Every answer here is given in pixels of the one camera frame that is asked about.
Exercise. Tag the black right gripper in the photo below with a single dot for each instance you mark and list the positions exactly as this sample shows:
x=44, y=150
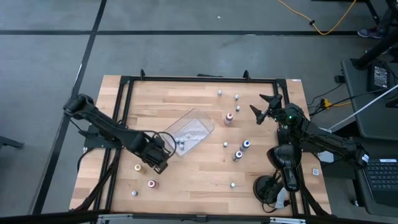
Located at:
x=287, y=113

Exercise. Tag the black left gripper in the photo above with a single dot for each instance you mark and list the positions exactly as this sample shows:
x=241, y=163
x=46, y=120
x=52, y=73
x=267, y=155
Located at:
x=155, y=152

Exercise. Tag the orange-red food coloring bottle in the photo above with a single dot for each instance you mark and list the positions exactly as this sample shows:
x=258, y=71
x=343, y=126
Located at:
x=152, y=184

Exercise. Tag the yellow food coloring bottle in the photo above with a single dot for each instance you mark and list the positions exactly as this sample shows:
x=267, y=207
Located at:
x=139, y=168

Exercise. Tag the pink food coloring bottle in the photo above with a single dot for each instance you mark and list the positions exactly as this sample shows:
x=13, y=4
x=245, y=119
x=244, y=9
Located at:
x=229, y=118

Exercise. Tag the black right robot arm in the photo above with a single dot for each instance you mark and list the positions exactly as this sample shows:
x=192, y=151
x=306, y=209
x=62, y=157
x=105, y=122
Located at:
x=326, y=140

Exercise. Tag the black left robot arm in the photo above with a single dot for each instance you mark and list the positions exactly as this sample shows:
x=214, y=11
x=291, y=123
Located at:
x=102, y=123

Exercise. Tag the blue food coloring bottle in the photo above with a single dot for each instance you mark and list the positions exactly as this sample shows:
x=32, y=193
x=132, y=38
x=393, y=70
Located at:
x=245, y=145

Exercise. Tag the purple food coloring bottle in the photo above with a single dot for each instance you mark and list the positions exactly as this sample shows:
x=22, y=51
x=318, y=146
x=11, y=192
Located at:
x=237, y=155

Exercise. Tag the clear plastic bin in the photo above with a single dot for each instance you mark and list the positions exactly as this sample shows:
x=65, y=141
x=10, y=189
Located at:
x=194, y=127

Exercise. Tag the black desk lamp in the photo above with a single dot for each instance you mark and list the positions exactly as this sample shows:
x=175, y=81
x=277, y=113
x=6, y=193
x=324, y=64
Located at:
x=284, y=157

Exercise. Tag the yellow power plug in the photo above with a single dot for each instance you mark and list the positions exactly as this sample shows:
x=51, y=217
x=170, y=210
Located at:
x=325, y=103

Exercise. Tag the black overhead rig bar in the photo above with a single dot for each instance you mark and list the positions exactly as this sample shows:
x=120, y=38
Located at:
x=199, y=218

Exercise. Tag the small white printed tag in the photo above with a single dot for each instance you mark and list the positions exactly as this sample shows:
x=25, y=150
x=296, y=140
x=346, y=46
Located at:
x=315, y=171

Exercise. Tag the white rod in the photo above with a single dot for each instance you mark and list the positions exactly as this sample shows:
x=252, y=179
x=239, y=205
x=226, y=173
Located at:
x=363, y=107

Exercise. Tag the grey side table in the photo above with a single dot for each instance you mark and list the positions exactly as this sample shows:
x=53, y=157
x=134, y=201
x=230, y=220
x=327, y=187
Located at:
x=373, y=130

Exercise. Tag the black power adapter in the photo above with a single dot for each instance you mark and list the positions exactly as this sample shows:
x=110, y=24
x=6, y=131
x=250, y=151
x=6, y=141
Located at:
x=379, y=77

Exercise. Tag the black stand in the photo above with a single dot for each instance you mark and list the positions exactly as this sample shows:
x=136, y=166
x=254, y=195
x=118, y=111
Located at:
x=373, y=53

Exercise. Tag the person's foot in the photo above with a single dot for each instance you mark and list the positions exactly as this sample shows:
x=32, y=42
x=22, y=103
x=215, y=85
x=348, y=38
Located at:
x=370, y=32

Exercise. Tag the black keyboard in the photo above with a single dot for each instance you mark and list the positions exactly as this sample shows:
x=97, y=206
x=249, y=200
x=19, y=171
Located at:
x=382, y=180

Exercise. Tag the black chair base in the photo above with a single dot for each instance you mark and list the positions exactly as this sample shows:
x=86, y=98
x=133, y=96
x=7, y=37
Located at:
x=9, y=143

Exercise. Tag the black aluminium table frame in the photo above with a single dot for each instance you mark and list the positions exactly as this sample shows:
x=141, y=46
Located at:
x=202, y=79

